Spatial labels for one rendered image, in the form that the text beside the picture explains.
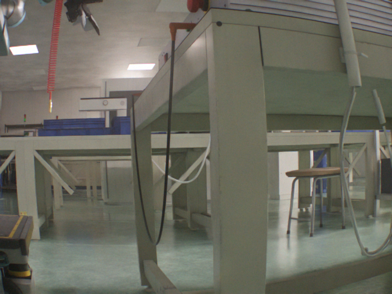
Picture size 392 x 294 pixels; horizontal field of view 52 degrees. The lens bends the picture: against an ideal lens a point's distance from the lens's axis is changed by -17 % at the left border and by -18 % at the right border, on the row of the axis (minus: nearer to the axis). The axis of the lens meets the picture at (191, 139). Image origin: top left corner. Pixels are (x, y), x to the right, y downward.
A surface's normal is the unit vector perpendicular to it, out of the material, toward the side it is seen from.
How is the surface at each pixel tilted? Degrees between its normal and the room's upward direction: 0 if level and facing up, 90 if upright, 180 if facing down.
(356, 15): 90
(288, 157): 90
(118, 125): 90
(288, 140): 90
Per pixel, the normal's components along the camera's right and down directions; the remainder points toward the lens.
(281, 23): 0.22, -0.07
